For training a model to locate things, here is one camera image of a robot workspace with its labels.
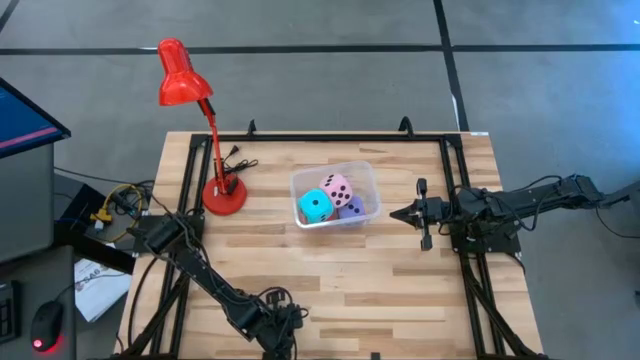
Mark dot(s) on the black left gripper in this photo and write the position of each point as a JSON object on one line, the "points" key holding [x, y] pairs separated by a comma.
{"points": [[280, 325]]}

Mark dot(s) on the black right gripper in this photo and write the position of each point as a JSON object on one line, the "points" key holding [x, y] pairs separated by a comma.
{"points": [[432, 210]]}

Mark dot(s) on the lavender foam die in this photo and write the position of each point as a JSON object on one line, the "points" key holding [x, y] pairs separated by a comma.
{"points": [[356, 207]]}

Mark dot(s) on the clear plastic bin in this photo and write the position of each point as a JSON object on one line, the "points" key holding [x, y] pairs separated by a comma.
{"points": [[370, 175]]}

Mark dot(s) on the pink foam die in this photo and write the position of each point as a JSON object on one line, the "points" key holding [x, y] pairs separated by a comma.
{"points": [[336, 190]]}

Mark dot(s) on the teal foam die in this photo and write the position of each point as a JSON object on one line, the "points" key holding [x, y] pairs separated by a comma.
{"points": [[315, 205]]}

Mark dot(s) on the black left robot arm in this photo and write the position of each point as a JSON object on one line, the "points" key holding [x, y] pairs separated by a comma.
{"points": [[200, 270]]}

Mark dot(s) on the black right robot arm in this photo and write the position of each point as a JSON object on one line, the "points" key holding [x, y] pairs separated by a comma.
{"points": [[525, 200]]}

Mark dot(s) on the black curved clamp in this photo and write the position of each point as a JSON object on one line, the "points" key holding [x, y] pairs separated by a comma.
{"points": [[251, 127], [406, 127]]}

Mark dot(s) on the white paper booklet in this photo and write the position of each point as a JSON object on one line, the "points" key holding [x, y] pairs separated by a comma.
{"points": [[100, 292]]}

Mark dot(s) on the black computer mouse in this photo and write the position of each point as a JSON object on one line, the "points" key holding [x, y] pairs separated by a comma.
{"points": [[46, 325]]}

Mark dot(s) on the red desk lamp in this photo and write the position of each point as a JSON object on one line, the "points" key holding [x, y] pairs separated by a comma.
{"points": [[180, 75]]}

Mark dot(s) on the black keyboard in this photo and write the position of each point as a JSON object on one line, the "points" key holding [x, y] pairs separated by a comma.
{"points": [[7, 312]]}

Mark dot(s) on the blue-screen monitor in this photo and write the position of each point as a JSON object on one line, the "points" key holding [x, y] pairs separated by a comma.
{"points": [[25, 120]]}

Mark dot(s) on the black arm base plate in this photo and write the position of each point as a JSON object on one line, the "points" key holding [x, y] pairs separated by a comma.
{"points": [[197, 222], [505, 245]]}

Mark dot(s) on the black table frame rails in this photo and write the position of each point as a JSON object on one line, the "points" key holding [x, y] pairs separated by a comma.
{"points": [[172, 300], [482, 300]]}

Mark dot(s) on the black table edge rail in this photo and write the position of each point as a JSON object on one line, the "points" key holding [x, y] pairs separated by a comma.
{"points": [[325, 137]]}

